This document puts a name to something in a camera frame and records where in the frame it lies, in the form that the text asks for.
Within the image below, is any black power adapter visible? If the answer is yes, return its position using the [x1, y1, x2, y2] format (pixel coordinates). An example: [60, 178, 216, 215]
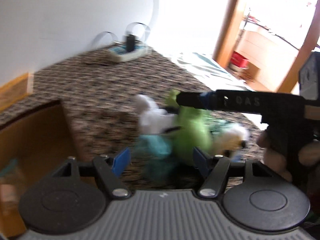
[126, 34, 136, 53]

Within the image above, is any right hand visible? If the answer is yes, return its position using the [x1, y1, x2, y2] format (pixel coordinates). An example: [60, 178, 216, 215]
[256, 129, 320, 182]

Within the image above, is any green plush toy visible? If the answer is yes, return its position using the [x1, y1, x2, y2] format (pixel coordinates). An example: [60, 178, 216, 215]
[166, 89, 213, 165]

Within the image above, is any brown cardboard box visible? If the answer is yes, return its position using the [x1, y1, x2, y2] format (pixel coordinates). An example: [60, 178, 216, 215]
[1, 100, 80, 237]

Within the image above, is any white power strip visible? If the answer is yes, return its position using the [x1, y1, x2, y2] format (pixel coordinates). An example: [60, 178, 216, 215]
[107, 44, 149, 63]

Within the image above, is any black white panda plush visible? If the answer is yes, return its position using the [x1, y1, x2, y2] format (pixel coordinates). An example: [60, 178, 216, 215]
[210, 122, 249, 159]

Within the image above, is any red box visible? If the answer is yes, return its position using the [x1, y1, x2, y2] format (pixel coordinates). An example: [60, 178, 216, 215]
[230, 51, 249, 68]

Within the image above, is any white plush toy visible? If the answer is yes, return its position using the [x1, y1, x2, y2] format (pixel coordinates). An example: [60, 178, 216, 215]
[135, 94, 177, 135]

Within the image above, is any patterned table cloth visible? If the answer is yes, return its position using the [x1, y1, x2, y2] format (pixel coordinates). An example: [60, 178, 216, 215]
[0, 45, 266, 188]

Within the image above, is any light blue fabric pouch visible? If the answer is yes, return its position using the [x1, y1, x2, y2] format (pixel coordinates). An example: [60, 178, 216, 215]
[132, 135, 175, 183]

